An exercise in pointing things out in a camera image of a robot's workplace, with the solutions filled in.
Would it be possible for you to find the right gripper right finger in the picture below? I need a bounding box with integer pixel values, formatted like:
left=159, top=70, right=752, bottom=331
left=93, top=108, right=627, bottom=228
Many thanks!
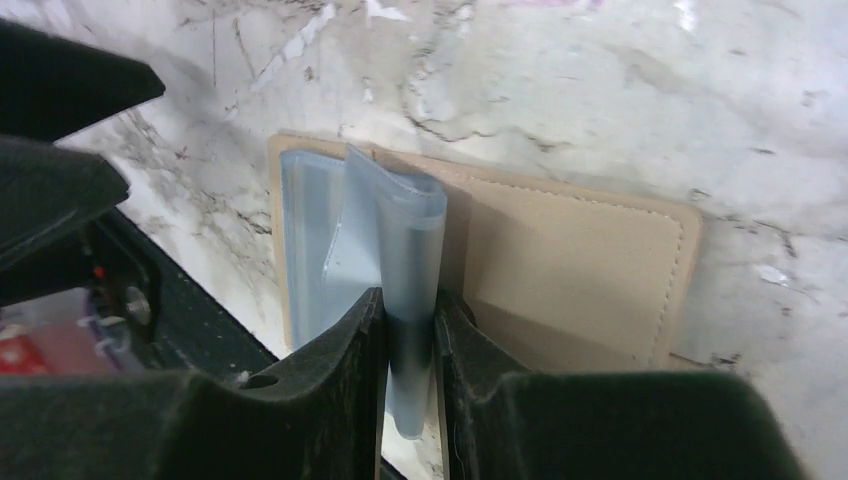
left=434, top=292, right=808, bottom=479

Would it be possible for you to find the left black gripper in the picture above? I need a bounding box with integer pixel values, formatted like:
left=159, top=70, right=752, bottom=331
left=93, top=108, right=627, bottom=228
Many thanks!
left=1, top=19, right=165, bottom=341

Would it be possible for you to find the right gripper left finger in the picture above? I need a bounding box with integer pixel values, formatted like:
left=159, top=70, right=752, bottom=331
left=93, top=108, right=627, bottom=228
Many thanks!
left=1, top=288, right=387, bottom=479

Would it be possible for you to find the beige card holder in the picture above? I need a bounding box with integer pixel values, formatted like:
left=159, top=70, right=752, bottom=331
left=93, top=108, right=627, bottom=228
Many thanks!
left=268, top=133, right=702, bottom=439

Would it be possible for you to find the black mounting rail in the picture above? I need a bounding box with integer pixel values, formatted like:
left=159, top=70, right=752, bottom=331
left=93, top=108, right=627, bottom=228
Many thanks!
left=86, top=208, right=412, bottom=480

